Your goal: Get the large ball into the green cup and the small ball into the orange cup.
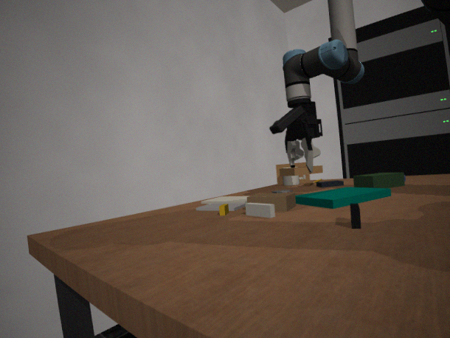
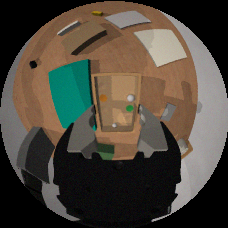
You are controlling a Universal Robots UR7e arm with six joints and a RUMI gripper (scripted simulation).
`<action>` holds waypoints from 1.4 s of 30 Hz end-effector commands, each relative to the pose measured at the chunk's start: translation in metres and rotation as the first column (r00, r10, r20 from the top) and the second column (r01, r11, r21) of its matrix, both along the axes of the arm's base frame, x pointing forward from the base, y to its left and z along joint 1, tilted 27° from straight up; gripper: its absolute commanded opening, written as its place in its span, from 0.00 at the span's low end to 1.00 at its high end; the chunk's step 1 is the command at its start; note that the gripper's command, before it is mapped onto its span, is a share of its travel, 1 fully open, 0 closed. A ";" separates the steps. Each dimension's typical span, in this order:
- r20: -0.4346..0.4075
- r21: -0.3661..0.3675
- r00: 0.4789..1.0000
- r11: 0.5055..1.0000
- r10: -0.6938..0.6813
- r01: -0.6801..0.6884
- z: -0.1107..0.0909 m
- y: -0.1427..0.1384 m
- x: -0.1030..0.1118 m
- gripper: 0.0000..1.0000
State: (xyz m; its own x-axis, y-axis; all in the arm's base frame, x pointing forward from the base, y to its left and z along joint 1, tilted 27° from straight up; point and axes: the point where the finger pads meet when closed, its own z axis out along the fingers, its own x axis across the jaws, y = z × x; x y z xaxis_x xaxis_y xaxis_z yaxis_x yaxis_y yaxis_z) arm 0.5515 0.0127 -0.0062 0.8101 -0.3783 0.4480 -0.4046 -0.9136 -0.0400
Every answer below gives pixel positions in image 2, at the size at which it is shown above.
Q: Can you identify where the small yellow block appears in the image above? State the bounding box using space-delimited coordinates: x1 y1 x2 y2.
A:
91 11 104 17

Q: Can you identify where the brown rectangular box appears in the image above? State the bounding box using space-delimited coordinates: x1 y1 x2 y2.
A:
181 139 193 160

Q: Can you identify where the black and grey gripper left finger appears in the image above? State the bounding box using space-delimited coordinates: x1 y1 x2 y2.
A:
53 105 98 186

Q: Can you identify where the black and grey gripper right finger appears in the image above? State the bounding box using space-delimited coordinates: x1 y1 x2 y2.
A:
137 104 181 184

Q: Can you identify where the tan rectangular box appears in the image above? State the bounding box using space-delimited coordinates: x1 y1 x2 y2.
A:
61 20 107 56

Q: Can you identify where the grey mug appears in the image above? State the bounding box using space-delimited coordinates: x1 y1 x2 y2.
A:
177 138 188 155

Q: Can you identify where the wooden ball-in-hole puzzle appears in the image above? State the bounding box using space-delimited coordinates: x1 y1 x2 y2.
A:
91 72 141 133

